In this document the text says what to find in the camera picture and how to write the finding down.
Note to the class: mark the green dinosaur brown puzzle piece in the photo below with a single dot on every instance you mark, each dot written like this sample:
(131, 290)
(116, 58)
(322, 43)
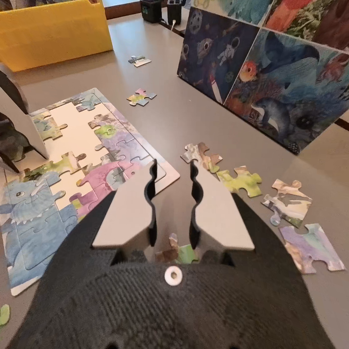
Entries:
(4, 315)

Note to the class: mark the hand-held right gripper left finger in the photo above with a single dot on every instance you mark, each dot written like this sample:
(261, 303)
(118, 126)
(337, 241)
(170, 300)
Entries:
(122, 218)

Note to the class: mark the light blue white puzzle piece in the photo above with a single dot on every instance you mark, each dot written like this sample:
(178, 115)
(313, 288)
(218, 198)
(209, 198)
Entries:
(139, 61)

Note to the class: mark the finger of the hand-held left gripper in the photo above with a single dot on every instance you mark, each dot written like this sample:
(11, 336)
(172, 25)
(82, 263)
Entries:
(9, 163)
(27, 128)

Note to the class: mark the peach purple puzzle piece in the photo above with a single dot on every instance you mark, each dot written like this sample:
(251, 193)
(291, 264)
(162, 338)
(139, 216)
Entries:
(289, 204)

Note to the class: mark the green dinosaur head puzzle piece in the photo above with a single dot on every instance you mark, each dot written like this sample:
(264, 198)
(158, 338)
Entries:
(107, 129)

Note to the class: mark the pale blue purple puzzle piece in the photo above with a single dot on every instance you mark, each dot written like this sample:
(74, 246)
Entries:
(88, 105)

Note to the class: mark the pastel purple pink puzzle piece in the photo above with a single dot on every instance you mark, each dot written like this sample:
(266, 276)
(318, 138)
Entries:
(131, 155)

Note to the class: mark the blue dinosaur body puzzle piece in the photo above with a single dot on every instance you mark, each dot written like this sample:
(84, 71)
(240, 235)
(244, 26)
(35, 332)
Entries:
(35, 240)

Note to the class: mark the sea animal puzzle board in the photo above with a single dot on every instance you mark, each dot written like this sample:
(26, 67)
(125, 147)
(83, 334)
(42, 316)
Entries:
(41, 2)

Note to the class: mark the purple blue green puzzle piece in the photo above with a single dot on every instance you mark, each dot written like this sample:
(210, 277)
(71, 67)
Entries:
(83, 200)

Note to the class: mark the teal dinosaur puzzle piece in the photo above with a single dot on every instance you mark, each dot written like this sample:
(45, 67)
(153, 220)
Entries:
(47, 128)

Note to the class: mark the illustrated puzzle box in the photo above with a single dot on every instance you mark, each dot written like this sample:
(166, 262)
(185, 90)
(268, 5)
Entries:
(272, 76)

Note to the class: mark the pink dinosaur head puzzle piece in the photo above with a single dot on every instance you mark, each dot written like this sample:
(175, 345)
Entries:
(133, 171)

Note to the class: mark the purple dinosaur body puzzle piece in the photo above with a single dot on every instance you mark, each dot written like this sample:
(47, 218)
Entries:
(102, 188)

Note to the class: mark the pale blue yellow puzzle piece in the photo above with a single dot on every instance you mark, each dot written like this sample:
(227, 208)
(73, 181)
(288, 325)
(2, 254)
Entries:
(41, 114)

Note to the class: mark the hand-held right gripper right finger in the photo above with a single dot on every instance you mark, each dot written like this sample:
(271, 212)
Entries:
(223, 220)

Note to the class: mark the blue triceratops head puzzle piece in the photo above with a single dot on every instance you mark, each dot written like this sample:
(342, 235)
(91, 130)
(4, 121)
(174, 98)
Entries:
(24, 190)

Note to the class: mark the green yellow puzzle piece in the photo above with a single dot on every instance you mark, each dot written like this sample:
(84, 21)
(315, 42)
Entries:
(240, 182)

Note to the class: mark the brown grey puzzle piece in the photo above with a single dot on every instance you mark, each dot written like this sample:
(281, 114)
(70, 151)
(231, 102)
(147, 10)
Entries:
(200, 155)

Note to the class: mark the black display device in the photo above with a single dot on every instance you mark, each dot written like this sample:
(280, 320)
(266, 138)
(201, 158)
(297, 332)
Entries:
(151, 11)

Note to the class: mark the pink yellow blue puzzle piece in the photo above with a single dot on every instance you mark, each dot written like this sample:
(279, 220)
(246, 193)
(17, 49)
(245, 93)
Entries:
(140, 97)

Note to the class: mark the green tan puzzle piece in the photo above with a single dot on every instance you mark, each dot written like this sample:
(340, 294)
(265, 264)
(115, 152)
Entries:
(185, 255)

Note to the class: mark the dinosaur puzzle tray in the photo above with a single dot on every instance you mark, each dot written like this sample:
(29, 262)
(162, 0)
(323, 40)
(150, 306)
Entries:
(79, 128)

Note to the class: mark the black charger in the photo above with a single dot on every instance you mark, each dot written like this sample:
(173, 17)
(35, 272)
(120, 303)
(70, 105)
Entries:
(174, 12)

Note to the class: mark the yellow plastic bin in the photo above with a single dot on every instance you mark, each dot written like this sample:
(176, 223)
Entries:
(54, 35)

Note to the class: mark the person's left forearm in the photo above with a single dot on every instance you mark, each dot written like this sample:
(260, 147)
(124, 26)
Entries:
(12, 141)

